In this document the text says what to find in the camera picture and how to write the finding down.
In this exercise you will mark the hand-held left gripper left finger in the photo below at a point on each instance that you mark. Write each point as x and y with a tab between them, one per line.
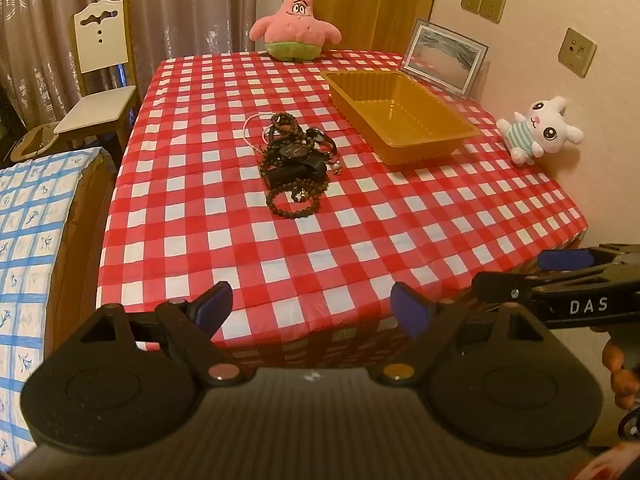
216	305

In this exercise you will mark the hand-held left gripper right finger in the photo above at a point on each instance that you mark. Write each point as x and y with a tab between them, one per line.
410	310

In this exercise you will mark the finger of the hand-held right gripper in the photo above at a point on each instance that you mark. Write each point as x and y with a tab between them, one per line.
565	259
500	287

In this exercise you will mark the yellow plastic tray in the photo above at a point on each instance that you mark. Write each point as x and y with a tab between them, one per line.
405	120

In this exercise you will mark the black jewelry box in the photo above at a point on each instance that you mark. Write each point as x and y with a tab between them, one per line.
290	175

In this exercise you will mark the person's right hand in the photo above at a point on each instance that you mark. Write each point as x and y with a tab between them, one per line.
625	382

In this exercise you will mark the red checkered tablecloth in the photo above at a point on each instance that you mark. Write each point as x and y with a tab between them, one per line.
200	210

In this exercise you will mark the white bunny plush toy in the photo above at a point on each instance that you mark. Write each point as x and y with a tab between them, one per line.
542	125

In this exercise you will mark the wooden bed footboard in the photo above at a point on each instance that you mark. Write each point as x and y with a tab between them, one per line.
75	260

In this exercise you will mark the small silver charm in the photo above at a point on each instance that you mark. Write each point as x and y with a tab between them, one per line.
336	167

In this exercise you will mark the pile of dark bead strands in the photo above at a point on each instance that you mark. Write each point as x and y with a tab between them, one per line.
285	127

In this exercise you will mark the blue patterned bedsheet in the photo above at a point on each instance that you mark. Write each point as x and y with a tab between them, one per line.
25	270

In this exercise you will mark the framed picture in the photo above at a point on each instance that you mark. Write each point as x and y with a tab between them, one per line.
442	57

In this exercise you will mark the beige round basin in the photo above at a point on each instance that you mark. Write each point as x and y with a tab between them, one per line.
30	142

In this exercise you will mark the white wooden chair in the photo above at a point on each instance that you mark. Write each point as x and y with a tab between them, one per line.
97	45

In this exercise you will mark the pink starfish plush toy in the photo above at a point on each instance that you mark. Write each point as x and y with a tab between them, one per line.
295	20

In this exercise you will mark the beige patterned curtain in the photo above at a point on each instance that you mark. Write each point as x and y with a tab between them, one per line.
175	5

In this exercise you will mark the wooden door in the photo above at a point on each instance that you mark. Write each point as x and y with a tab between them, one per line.
360	0

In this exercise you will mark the gold wall socket plate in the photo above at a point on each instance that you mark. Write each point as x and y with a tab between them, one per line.
577	52

